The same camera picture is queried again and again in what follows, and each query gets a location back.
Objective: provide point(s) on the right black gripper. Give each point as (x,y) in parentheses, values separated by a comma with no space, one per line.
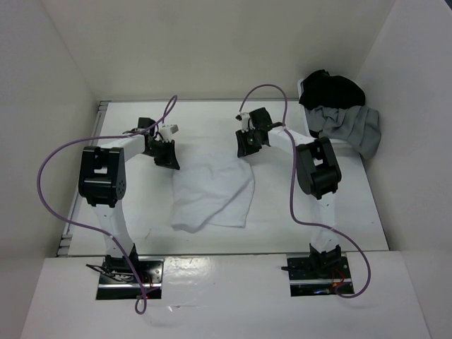
(244,150)

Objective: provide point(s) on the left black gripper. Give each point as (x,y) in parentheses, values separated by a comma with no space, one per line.
(169,160)

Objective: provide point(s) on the white skirt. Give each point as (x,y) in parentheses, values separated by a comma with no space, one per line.
(212,189)

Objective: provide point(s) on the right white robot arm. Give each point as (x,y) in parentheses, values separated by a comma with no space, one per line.
(315,171)

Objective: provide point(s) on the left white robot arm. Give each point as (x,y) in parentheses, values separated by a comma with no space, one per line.
(102,182)

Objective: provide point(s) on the black garment in bin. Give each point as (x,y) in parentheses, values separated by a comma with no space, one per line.
(320,89)

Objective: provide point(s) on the grey garment in bin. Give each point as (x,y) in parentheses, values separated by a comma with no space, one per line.
(358,126)

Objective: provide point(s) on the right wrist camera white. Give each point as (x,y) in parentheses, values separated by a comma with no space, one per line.
(243,117)

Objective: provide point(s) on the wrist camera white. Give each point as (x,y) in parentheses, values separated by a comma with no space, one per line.
(166,132)
(243,117)

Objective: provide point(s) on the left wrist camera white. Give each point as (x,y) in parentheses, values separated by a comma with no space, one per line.
(166,132)

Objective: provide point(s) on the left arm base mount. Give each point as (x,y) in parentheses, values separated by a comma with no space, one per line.
(121,283)

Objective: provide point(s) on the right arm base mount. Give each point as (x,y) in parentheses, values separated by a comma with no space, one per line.
(304,281)

